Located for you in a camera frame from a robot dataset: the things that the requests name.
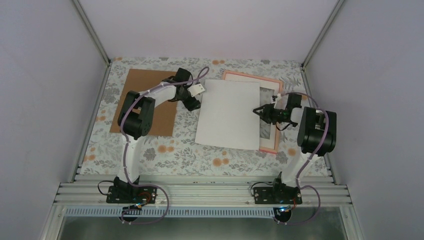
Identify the floral patterned tablecloth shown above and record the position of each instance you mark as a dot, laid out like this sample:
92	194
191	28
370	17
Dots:
179	154

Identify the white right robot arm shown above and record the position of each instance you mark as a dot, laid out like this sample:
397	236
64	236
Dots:
317	129

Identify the aluminium rail base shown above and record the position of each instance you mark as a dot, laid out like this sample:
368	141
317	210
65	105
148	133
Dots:
196	196

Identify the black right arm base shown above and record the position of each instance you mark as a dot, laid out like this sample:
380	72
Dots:
277	192

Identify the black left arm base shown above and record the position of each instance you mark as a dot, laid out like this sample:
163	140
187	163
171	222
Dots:
122	192

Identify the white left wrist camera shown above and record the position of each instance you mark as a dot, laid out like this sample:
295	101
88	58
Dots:
196	89

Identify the white mat board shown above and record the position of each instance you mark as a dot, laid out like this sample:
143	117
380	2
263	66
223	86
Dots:
268	139

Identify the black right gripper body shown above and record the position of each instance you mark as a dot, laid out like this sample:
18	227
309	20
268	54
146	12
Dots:
273	116

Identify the pink wooden picture frame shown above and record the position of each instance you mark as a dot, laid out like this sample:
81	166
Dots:
278	86

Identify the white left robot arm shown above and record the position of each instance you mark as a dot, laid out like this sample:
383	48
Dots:
137	114

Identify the sunset landscape photo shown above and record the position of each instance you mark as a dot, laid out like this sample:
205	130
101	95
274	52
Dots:
226	117

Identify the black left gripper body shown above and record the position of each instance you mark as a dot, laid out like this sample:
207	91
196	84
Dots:
189	105

